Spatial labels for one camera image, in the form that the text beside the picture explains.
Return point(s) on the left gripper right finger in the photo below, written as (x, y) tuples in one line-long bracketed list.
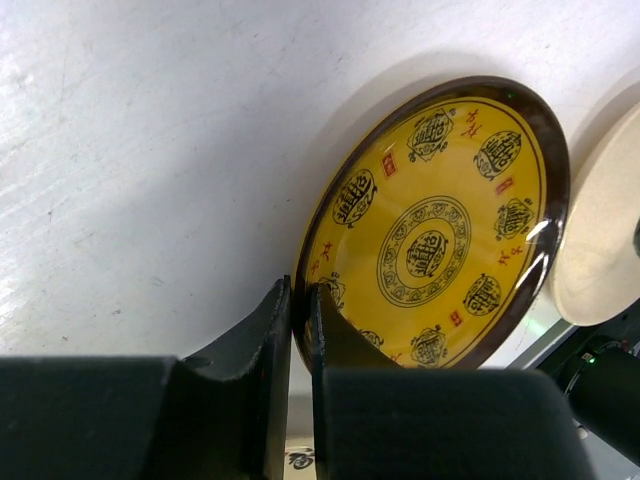
[(374, 419)]

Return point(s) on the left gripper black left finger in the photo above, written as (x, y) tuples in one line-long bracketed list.
[(219, 413)]

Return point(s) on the cream plate with flowers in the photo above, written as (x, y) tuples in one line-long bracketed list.
[(299, 463)]

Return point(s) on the yellow black patterned plate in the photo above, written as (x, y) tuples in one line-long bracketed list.
[(437, 232)]

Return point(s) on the cream plate with branch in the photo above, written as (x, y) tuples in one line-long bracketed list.
[(595, 275)]

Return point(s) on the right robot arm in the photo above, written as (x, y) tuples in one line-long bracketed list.
[(599, 377)]

